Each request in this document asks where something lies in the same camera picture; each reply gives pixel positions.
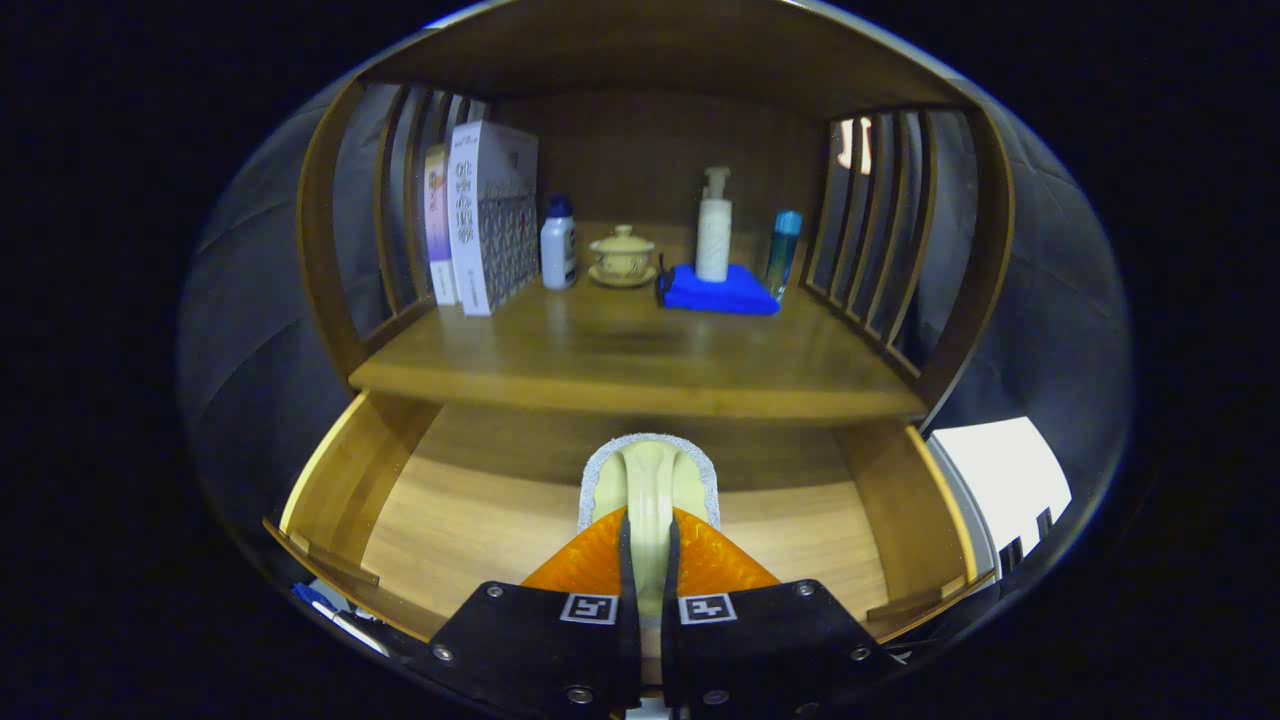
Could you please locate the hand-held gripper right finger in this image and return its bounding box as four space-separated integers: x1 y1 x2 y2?
660 505 896 719

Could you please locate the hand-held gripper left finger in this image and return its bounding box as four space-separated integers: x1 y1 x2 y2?
405 505 641 719

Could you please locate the green scrub brush grey pad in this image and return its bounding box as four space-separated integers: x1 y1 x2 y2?
578 432 721 616

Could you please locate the wooden drawer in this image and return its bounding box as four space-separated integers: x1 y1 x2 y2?
262 390 999 646

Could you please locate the wooden countertop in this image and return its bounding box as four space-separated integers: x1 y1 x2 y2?
348 265 926 421

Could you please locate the wooden cabinet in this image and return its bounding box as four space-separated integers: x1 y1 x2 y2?
297 0 1016 431

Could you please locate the blue folded cloth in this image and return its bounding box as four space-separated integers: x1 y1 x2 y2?
656 255 781 317

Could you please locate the white topped grey box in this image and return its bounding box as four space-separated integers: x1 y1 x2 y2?
925 417 1073 581

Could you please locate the beige lidded teacup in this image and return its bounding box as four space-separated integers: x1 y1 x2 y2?
587 224 658 289

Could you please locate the white bottle blue cap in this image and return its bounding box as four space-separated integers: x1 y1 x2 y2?
540 194 578 291

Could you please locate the teal slim bottle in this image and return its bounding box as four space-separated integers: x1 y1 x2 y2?
765 210 803 301

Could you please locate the white pump bottle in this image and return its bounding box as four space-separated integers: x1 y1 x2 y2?
695 166 733 283

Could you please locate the thick white book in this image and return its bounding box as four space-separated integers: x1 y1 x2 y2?
447 121 541 318

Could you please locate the thin purple book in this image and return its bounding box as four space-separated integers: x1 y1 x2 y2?
424 143 459 307

